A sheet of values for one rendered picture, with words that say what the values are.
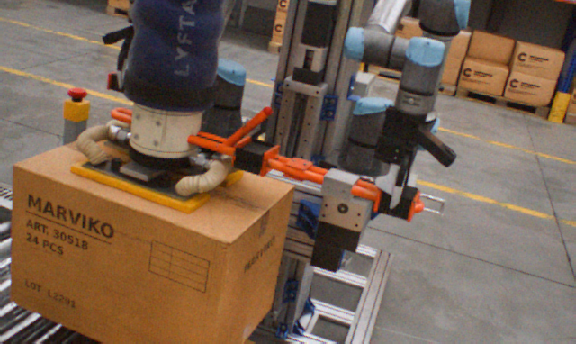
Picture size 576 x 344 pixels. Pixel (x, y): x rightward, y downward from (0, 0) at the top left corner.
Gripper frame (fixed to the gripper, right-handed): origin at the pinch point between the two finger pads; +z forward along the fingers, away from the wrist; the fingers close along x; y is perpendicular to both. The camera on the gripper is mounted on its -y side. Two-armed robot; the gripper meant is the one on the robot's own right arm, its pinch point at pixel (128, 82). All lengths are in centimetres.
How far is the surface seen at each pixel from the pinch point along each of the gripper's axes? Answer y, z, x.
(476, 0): 38, 4, 822
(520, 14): 105, 10, 828
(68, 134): -36, 34, 20
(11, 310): -8, 66, -36
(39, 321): 2, 66, -35
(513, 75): 119, 79, 698
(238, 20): -325, 118, 785
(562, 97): 185, 89, 689
